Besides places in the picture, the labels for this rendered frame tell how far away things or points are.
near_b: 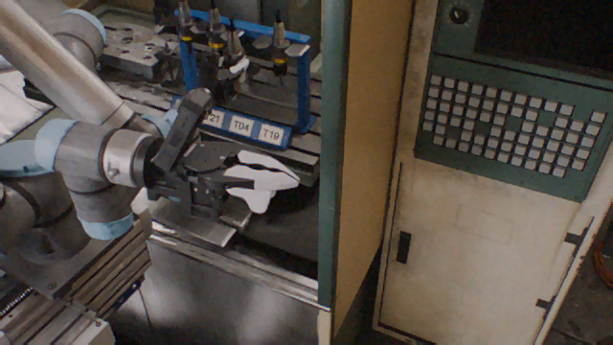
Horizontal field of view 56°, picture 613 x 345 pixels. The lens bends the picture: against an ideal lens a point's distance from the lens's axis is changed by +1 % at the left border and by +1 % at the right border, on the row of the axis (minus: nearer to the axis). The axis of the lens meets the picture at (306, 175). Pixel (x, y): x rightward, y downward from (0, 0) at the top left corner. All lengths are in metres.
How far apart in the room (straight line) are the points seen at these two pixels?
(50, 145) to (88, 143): 0.06
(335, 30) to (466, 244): 1.05
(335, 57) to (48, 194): 0.59
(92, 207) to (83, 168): 0.08
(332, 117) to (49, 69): 0.50
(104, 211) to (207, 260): 0.82
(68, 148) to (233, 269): 0.90
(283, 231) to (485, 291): 0.70
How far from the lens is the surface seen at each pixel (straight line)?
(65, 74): 0.95
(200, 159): 0.75
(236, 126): 1.90
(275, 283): 1.60
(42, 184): 1.16
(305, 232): 1.74
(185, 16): 1.88
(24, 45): 0.95
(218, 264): 1.66
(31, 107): 2.73
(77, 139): 0.82
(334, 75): 1.05
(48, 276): 1.26
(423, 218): 1.85
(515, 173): 1.59
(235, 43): 1.69
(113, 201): 0.88
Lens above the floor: 2.06
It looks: 42 degrees down
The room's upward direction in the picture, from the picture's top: straight up
